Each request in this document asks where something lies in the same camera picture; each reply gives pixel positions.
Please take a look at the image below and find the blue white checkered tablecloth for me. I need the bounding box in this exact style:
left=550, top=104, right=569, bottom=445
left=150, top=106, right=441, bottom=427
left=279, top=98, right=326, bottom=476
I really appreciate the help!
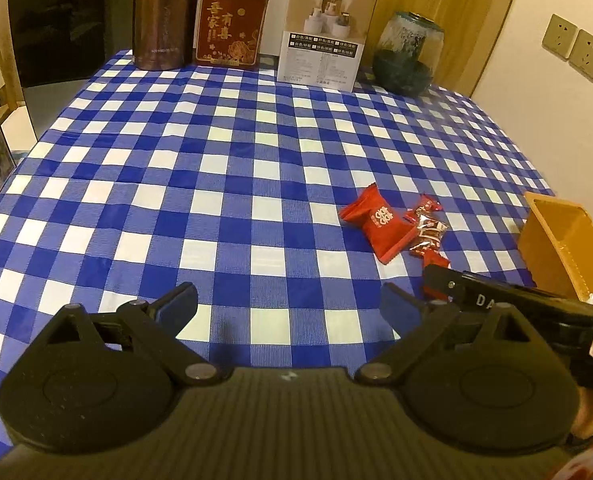
left=0, top=49, right=558, bottom=470

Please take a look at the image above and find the black appliance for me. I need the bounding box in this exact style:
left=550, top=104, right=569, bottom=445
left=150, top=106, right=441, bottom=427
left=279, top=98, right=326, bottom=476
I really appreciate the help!
left=8, top=0, right=133, bottom=136

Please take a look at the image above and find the orange plastic tray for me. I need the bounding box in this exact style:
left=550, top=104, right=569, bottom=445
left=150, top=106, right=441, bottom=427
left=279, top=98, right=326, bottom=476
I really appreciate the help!
left=518, top=192, right=593, bottom=301

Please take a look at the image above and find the white product box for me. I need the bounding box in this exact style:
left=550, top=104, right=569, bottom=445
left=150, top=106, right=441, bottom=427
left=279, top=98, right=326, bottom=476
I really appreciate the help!
left=277, top=0, right=377, bottom=91

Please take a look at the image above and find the red snack packet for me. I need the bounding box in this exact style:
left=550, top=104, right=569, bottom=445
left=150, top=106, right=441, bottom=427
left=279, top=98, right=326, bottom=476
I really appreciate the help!
left=423, top=249, right=451, bottom=301

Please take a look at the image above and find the red patterned candy small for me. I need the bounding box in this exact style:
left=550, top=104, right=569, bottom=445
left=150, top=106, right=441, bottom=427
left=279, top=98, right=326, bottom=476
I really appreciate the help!
left=404, top=194, right=449, bottom=257

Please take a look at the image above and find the brown metal thermos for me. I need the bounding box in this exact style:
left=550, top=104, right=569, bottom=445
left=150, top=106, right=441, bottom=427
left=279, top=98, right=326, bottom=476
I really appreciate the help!
left=133, top=0, right=198, bottom=70

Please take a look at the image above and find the green glass jar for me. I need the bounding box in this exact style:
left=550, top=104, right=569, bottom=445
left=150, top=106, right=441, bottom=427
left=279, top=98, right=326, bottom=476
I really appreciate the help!
left=373, top=12, right=444, bottom=98

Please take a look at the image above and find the red candy wrapper large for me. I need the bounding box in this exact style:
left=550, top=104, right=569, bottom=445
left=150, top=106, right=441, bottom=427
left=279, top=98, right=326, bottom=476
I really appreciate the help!
left=339, top=183, right=417, bottom=264

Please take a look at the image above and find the red chinese gift box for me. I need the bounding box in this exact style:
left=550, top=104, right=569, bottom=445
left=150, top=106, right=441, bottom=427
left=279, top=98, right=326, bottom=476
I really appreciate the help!
left=194, top=0, right=268, bottom=70

